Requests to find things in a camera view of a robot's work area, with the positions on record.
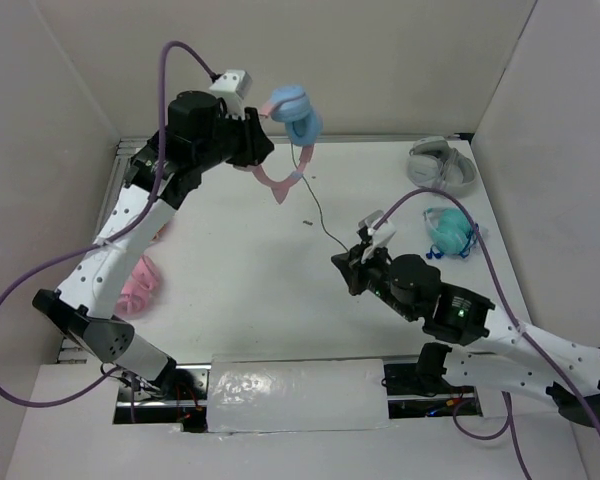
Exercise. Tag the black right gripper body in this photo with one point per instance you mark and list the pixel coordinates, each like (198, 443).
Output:
(374, 271)

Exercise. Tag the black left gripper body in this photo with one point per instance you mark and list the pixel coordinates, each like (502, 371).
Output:
(233, 138)

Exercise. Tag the blue pink cat-ear headphones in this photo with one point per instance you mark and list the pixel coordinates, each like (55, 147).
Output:
(290, 105)

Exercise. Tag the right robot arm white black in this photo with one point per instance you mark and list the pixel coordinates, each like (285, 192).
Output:
(474, 342)

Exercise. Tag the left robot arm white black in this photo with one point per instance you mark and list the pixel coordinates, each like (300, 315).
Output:
(200, 134)

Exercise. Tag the grey white headphones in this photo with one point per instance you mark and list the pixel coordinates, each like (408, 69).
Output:
(433, 163)

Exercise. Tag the white taped front panel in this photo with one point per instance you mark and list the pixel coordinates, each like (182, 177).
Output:
(304, 396)

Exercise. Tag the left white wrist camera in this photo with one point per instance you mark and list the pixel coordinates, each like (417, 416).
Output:
(232, 87)

